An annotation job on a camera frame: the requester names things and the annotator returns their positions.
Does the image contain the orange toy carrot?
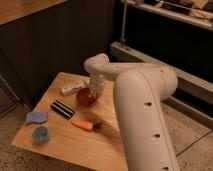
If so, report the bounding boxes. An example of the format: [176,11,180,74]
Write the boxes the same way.
[71,120,102,131]

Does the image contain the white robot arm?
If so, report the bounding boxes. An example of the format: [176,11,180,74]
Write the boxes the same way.
[84,53,180,171]

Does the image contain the metal shelf rack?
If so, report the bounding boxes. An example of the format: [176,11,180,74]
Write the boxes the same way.
[110,2,213,130]

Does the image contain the white bottle lying down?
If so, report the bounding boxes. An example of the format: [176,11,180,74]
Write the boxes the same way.
[61,80,88,96]

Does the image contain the blue small cup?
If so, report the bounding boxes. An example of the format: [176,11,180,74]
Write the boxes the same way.
[32,126,49,144]

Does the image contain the red ceramic bowl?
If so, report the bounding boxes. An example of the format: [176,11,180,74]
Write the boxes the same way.
[76,88,98,107]

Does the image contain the black rectangular box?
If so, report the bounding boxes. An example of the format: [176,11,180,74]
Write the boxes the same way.
[51,100,74,119]

